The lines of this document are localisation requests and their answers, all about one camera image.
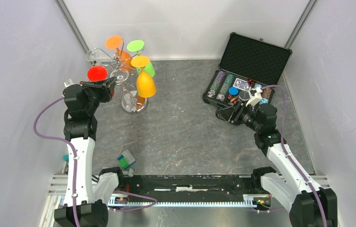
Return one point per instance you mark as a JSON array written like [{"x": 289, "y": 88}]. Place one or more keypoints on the green plastic wine glass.
[{"x": 139, "y": 61}]

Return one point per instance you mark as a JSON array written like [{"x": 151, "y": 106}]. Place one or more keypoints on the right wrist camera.
[{"x": 254, "y": 96}]

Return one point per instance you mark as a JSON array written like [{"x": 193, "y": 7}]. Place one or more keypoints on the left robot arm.
[{"x": 85, "y": 205}]

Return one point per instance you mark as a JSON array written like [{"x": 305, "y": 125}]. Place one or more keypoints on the clear wine glass on rack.
[{"x": 92, "y": 56}]

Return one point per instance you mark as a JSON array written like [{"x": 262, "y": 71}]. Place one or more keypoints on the black poker chip case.
[{"x": 245, "y": 61}]

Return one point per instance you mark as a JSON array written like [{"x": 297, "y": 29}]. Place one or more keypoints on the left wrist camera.
[{"x": 68, "y": 83}]

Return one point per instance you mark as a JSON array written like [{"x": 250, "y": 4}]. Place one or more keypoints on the red plastic wine glass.
[{"x": 97, "y": 73}]

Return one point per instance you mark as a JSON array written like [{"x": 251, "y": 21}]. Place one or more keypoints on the clear flute glass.
[{"x": 128, "y": 100}]

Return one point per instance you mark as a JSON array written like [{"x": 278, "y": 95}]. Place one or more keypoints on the yellow plastic wine glass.
[{"x": 145, "y": 85}]

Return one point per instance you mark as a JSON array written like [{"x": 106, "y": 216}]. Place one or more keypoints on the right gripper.
[{"x": 233, "y": 113}]

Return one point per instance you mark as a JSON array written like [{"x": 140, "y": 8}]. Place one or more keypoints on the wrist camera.
[
  {"x": 254, "y": 96},
  {"x": 68, "y": 83}
]

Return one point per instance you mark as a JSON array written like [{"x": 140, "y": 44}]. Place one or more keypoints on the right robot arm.
[{"x": 306, "y": 201}]

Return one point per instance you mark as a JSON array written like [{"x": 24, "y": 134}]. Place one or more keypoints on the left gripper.
[{"x": 105, "y": 88}]

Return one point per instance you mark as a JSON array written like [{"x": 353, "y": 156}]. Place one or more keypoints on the orange plastic wine glass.
[{"x": 116, "y": 42}]

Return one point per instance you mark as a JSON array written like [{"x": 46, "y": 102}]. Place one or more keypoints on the coloured toy brick block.
[{"x": 126, "y": 160}]

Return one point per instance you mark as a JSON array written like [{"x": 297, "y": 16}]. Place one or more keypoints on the chrome wine glass rack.
[{"x": 142, "y": 103}]

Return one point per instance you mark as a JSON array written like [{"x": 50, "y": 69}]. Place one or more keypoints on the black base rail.
[{"x": 191, "y": 191}]

